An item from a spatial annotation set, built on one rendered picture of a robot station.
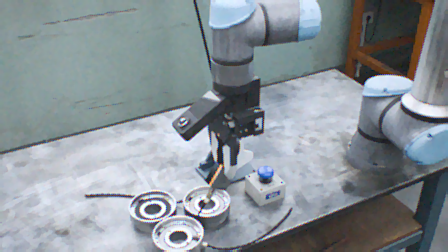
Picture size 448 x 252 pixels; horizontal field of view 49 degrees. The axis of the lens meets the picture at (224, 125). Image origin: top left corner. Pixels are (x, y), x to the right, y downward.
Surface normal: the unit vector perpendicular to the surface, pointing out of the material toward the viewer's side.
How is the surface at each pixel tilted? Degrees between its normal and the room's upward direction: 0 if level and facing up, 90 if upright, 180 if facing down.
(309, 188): 0
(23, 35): 90
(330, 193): 0
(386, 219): 0
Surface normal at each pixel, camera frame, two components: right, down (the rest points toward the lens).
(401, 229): 0.00, -0.85
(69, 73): 0.47, 0.47
